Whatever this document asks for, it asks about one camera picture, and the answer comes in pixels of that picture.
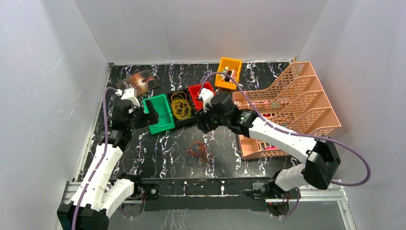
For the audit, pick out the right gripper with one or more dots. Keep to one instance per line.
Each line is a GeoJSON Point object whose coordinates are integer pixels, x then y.
{"type": "Point", "coordinates": [203, 117]}

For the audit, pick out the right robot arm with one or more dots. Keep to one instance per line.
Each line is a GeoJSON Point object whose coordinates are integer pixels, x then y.
{"type": "Point", "coordinates": [318, 156]}

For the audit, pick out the pink desk organizer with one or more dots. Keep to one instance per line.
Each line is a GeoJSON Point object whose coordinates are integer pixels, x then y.
{"type": "Point", "coordinates": [296, 100]}

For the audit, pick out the pink item in organizer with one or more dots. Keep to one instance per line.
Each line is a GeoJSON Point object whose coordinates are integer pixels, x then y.
{"type": "Point", "coordinates": [267, 146]}

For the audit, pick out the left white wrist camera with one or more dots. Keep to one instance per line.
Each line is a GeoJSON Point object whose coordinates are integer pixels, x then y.
{"type": "Point", "coordinates": [129, 94]}

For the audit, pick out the green plastic bin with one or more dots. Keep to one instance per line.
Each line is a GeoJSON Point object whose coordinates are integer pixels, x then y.
{"type": "Point", "coordinates": [161, 105]}

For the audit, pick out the dark book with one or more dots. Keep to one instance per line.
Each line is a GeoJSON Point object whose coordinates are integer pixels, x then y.
{"type": "Point", "coordinates": [142, 82]}

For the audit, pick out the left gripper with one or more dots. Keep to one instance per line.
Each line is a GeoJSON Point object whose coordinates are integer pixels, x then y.
{"type": "Point", "coordinates": [141, 116]}

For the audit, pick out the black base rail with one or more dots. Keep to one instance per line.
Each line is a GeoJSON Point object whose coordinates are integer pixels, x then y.
{"type": "Point", "coordinates": [156, 194]}

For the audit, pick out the red plastic bin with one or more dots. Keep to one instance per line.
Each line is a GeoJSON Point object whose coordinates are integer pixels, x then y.
{"type": "Point", "coordinates": [194, 93]}

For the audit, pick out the black plastic bin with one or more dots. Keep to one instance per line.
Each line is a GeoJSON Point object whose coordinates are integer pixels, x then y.
{"type": "Point", "coordinates": [182, 108]}

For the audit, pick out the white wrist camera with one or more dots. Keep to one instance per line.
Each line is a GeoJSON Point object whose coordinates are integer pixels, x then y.
{"type": "Point", "coordinates": [206, 96]}
{"type": "Point", "coordinates": [129, 94]}

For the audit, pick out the orange-yellow plastic bin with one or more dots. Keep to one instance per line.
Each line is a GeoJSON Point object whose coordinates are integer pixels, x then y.
{"type": "Point", "coordinates": [231, 67]}

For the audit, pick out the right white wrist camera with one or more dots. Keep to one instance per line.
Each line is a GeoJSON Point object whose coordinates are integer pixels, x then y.
{"type": "Point", "coordinates": [206, 96]}

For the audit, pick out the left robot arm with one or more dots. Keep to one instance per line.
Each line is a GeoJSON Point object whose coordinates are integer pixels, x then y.
{"type": "Point", "coordinates": [101, 165]}

